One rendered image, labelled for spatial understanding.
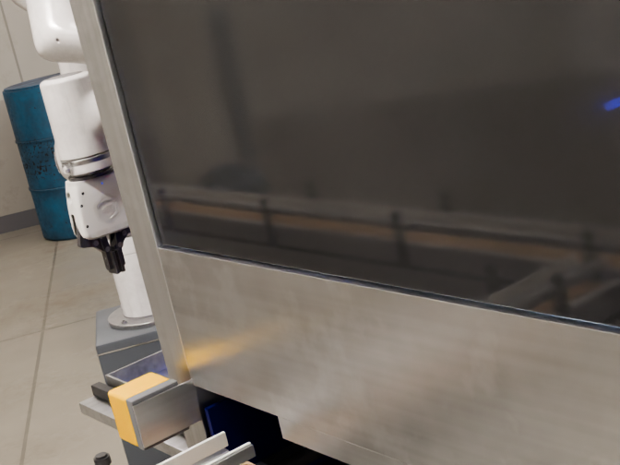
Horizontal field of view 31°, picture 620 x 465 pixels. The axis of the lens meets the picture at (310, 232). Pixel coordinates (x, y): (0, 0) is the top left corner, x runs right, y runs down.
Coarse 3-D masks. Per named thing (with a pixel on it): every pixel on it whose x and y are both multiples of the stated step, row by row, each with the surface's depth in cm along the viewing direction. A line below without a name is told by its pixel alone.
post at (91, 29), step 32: (96, 0) 138; (96, 32) 140; (96, 64) 142; (96, 96) 145; (128, 128) 142; (128, 160) 144; (128, 192) 147; (128, 224) 150; (160, 288) 149; (160, 320) 152
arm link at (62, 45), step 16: (32, 0) 187; (48, 0) 186; (64, 0) 186; (32, 16) 187; (48, 16) 185; (64, 16) 185; (32, 32) 187; (48, 32) 184; (64, 32) 184; (48, 48) 185; (64, 48) 185; (80, 48) 184
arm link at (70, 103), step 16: (48, 80) 178; (64, 80) 177; (80, 80) 178; (48, 96) 178; (64, 96) 177; (80, 96) 178; (48, 112) 180; (64, 112) 178; (80, 112) 178; (96, 112) 179; (64, 128) 179; (80, 128) 179; (96, 128) 180; (64, 144) 180; (80, 144) 179; (96, 144) 180; (64, 160) 181
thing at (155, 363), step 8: (160, 352) 198; (144, 360) 196; (152, 360) 197; (160, 360) 198; (120, 368) 194; (128, 368) 194; (136, 368) 195; (144, 368) 196; (152, 368) 197; (160, 368) 198; (112, 376) 191; (120, 376) 193; (128, 376) 194; (136, 376) 195; (168, 376) 194; (112, 384) 191; (120, 384) 188
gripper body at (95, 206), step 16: (96, 176) 182; (112, 176) 184; (80, 192) 181; (96, 192) 183; (112, 192) 184; (80, 208) 182; (96, 208) 183; (112, 208) 185; (80, 224) 182; (96, 224) 183; (112, 224) 185
